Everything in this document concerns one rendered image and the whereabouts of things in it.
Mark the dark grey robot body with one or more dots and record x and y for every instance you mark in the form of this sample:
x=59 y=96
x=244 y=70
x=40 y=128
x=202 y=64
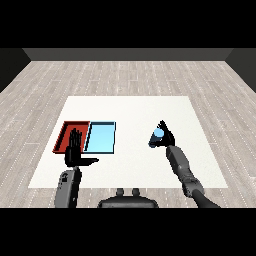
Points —
x=128 y=200

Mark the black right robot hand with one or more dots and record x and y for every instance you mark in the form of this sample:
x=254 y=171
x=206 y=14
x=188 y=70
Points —
x=167 y=137

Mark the small blue can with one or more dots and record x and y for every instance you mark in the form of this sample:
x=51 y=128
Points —
x=156 y=137

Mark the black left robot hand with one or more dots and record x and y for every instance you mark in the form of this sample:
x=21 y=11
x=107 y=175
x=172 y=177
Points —
x=73 y=155

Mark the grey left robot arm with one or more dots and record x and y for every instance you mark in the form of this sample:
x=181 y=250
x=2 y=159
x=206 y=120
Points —
x=67 y=187

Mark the light blue shallow open box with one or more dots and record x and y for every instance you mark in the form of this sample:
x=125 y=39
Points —
x=100 y=137

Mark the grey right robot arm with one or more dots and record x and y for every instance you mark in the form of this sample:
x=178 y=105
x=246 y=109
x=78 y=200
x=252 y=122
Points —
x=186 y=177

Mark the red shallow open box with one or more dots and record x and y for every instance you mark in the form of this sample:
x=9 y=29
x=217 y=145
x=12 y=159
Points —
x=68 y=136

